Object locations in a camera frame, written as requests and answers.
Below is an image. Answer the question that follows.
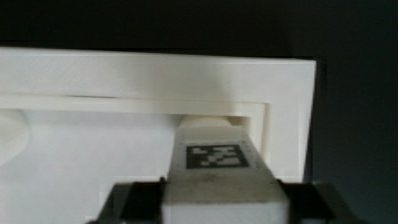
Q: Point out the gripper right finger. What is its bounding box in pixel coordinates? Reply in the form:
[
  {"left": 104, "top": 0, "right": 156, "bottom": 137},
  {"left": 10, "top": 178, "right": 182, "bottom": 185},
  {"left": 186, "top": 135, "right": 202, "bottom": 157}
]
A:
[{"left": 273, "top": 178, "right": 371, "bottom": 224}]

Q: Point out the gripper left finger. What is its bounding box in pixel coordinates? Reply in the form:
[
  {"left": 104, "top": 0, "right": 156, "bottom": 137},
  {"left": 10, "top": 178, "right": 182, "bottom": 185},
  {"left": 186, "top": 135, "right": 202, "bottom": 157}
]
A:
[{"left": 86, "top": 178, "right": 166, "bottom": 224}]

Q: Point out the white square tabletop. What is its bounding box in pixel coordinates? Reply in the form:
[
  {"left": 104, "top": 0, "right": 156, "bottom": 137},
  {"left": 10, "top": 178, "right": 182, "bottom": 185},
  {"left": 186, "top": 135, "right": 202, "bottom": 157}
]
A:
[{"left": 0, "top": 47, "right": 316, "bottom": 224}]

